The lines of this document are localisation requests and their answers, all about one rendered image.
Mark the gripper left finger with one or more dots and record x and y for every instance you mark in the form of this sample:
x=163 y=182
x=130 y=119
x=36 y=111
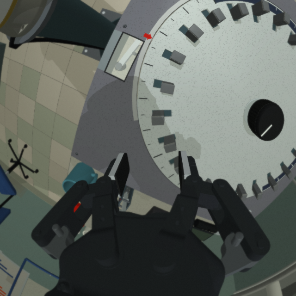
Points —
x=105 y=208

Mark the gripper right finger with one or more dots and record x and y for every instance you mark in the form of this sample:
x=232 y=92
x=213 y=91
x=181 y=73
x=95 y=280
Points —
x=185 y=208

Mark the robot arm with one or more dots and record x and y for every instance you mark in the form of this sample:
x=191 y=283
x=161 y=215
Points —
x=25 y=16

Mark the light grey dial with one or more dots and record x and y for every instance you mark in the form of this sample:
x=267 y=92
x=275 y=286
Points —
x=208 y=92

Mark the black dial knob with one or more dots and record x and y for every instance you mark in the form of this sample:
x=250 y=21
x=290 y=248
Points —
x=266 y=119

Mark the red index arrow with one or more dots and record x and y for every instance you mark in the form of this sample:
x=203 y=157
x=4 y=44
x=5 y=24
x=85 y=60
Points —
x=147 y=36

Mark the small red object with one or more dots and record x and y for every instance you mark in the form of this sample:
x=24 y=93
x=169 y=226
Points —
x=77 y=207

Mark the teal mug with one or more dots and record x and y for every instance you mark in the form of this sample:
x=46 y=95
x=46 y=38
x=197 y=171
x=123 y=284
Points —
x=78 y=173

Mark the grey tappet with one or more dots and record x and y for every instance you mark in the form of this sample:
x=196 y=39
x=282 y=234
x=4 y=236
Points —
x=272 y=182
x=194 y=32
x=257 y=190
x=216 y=16
x=167 y=88
x=241 y=191
x=240 y=11
x=286 y=170
x=292 y=38
x=260 y=7
x=294 y=153
x=175 y=165
x=177 y=57
x=158 y=117
x=281 y=20
x=169 y=143

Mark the blue office chair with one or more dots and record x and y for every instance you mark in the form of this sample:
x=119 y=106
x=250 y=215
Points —
x=5 y=182

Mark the white printed paper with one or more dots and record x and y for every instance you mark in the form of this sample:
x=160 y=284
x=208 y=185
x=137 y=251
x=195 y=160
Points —
x=14 y=273

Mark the white override switch lever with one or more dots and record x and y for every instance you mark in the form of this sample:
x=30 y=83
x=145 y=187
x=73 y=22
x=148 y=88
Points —
x=127 y=56

